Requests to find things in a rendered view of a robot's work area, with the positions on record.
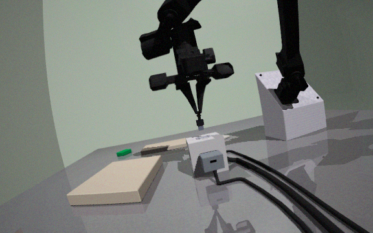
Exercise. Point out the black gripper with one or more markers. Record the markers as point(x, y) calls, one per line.
point(219, 71)

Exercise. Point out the small green block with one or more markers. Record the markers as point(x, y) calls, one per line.
point(124, 152)

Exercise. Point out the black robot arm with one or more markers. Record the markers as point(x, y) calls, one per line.
point(173, 12)

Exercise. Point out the black usb plug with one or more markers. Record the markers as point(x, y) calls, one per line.
point(200, 122)

